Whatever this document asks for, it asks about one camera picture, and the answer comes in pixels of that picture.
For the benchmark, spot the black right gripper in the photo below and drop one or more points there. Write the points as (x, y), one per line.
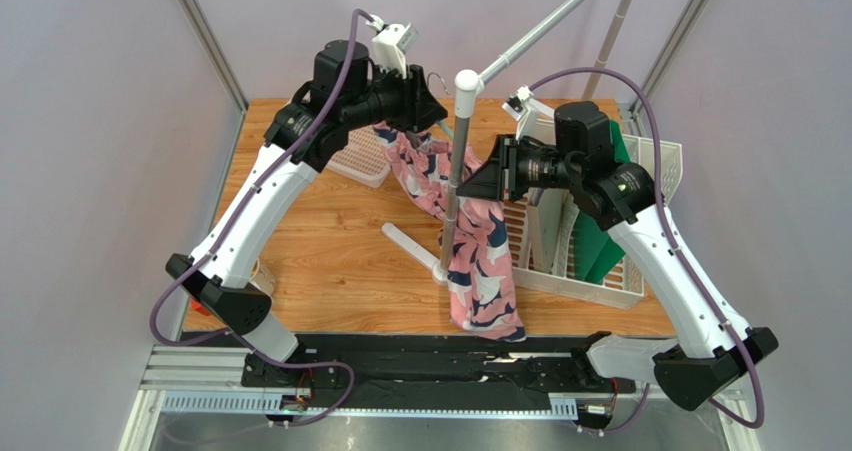
(499, 168)

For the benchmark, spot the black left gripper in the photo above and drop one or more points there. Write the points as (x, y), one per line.
(419, 108)

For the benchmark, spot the pale green clothes hanger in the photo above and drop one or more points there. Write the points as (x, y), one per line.
(443, 92)

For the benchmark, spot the pink patterned shorts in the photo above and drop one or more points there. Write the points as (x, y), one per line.
(480, 283)

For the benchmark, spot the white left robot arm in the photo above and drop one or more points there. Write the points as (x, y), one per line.
(299, 143)

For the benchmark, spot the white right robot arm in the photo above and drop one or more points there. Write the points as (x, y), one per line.
(714, 345)

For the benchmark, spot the grey document folder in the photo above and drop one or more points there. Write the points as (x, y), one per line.
(545, 208)

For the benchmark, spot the white perforated basket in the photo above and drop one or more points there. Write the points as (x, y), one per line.
(362, 159)

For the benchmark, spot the white file organizer rack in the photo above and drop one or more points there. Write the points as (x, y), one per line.
(558, 250)

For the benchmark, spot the green document folder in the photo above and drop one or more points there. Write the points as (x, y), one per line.
(595, 253)

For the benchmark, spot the yellow-lined patterned mug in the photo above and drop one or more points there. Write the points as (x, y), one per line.
(262, 278)

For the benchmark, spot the red cube block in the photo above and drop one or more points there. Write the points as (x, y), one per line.
(198, 308)

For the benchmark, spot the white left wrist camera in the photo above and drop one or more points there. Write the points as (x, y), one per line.
(390, 45)

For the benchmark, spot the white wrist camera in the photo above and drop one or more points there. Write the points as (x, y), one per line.
(533, 118)
(390, 45)

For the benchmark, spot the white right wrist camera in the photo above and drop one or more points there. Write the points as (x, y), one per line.
(533, 118)

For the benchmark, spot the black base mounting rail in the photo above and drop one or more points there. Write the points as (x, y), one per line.
(433, 372)

